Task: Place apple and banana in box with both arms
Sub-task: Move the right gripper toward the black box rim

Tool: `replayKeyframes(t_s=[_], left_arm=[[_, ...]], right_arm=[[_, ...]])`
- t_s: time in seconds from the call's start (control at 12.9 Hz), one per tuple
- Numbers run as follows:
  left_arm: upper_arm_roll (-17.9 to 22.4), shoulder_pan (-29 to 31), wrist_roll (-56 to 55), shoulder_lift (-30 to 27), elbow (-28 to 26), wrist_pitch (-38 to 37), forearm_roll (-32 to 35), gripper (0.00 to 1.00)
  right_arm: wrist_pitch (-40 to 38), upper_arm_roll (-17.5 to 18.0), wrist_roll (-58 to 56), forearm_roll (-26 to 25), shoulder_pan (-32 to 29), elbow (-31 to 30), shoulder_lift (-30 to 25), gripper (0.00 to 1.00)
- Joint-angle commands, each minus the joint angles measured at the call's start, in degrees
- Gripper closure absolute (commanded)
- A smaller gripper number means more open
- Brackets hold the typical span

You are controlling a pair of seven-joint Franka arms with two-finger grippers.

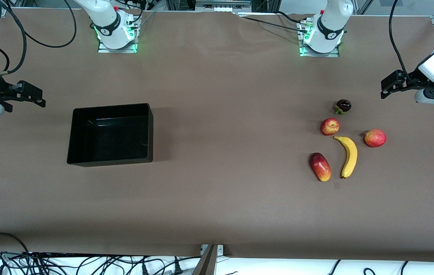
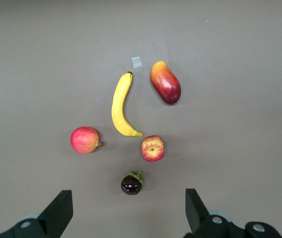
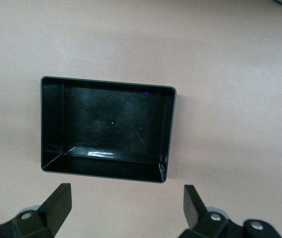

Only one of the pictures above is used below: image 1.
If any dark metal support post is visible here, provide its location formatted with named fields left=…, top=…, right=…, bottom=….
left=192, top=244, right=217, bottom=275

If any grey white equipment panel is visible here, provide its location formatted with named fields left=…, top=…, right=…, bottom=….
left=196, top=0, right=252, bottom=13

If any red yellow striped apple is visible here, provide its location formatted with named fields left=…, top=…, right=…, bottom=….
left=320, top=118, right=340, bottom=136

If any black cable to arm base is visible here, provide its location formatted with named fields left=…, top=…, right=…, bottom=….
left=236, top=11, right=311, bottom=33

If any black rectangular plastic box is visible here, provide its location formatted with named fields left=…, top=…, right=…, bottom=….
left=67, top=103, right=154, bottom=167

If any red yellow mango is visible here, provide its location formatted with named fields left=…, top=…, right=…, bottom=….
left=309, top=152, right=332, bottom=182

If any dark purple mangosteen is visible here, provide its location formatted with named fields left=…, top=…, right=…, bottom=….
left=334, top=99, right=352, bottom=115

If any brown table cover sheet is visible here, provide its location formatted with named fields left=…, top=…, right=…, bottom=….
left=0, top=8, right=434, bottom=257

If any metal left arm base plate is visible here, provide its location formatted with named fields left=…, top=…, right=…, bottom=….
left=299, top=19, right=340, bottom=58

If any small metal edge bracket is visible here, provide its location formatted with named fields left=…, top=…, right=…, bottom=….
left=200, top=244, right=225, bottom=256

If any yellow banana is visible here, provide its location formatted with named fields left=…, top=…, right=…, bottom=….
left=333, top=135, right=358, bottom=179

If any round pinkish red fruit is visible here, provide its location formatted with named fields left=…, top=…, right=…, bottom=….
left=364, top=129, right=387, bottom=148

